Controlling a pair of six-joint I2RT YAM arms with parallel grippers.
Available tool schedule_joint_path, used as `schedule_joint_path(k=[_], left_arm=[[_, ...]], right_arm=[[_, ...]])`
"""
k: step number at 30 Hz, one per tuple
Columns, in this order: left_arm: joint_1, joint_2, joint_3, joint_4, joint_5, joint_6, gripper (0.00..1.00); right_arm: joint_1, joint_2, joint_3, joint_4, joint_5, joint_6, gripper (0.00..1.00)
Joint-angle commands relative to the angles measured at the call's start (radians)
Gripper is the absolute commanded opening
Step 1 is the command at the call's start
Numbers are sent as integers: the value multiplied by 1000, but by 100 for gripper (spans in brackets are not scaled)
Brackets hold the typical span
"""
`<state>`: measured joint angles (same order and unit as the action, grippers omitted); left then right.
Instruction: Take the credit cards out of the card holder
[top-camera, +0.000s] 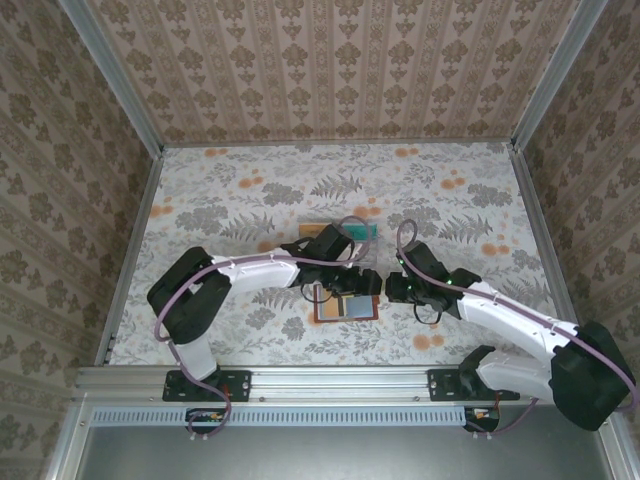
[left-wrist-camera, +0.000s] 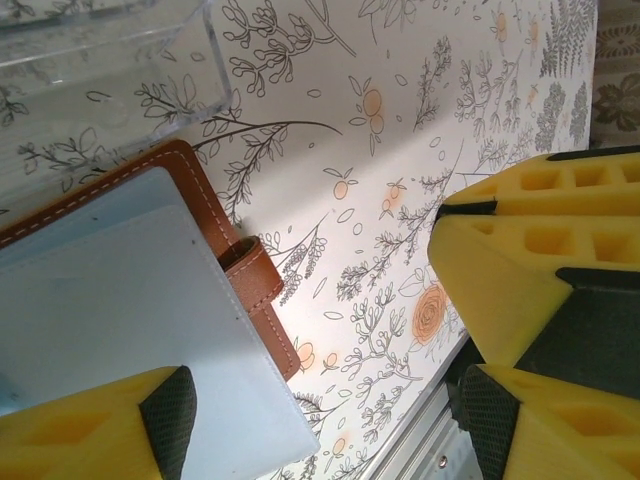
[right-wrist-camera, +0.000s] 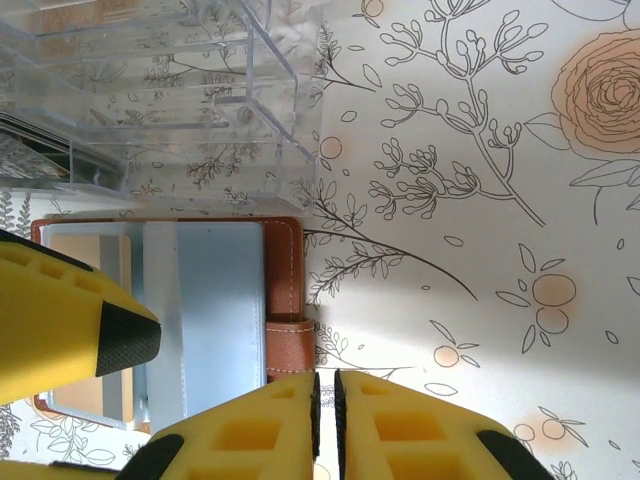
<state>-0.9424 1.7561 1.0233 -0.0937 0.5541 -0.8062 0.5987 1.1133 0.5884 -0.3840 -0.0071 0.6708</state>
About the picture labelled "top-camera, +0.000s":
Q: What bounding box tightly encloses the brown leather card holder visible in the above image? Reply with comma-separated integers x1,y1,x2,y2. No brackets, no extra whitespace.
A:
310,282,380,327

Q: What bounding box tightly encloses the clear acrylic card organizer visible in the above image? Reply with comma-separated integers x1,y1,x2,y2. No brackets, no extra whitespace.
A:
294,219,380,284

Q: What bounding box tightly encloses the grey metal panel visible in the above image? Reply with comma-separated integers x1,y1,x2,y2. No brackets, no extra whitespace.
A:
74,404,619,480

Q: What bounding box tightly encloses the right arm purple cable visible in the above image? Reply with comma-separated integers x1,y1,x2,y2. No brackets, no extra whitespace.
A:
396,219,639,442

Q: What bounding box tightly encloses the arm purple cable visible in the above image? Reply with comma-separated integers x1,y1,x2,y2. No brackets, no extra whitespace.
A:
396,219,639,442
153,215,373,442

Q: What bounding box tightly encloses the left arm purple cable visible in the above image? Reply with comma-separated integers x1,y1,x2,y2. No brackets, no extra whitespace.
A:
153,215,373,442

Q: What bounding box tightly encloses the aluminium table edge rail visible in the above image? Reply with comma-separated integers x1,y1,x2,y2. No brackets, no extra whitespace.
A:
72,364,619,405

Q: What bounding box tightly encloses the slotted grey cable duct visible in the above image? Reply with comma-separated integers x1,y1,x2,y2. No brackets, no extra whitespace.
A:
92,405,469,429

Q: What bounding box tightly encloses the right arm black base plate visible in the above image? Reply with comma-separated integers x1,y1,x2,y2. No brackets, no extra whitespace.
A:
427,369,521,403

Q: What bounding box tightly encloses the aluminium table side rail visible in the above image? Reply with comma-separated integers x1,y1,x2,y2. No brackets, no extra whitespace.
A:
509,144,594,364
94,149,165,366

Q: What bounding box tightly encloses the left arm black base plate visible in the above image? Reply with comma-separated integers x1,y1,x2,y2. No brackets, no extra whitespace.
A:
162,369,252,403

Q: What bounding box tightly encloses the aluminium frame post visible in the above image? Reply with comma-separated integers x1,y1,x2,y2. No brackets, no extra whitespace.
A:
56,0,167,157
509,0,612,151

